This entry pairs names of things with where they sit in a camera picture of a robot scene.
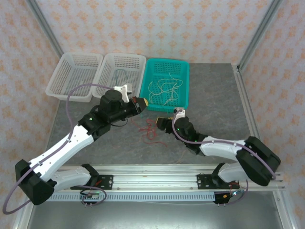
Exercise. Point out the white plastic mesh basket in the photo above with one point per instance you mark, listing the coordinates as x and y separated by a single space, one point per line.
112 71
74 74

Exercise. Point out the aluminium frame post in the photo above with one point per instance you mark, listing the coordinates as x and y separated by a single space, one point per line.
263 23
40 19

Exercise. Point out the aluminium frame side rail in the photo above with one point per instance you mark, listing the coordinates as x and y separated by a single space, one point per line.
22 219
246 102

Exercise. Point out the teal plastic mesh basket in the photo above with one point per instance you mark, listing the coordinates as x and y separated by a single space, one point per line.
164 66

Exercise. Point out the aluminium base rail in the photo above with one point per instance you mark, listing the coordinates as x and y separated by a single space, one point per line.
155 179

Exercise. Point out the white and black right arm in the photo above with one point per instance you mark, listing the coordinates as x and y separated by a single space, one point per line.
219 149

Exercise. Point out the small circuit board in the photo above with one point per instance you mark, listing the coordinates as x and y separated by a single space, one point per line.
234 192
91 196

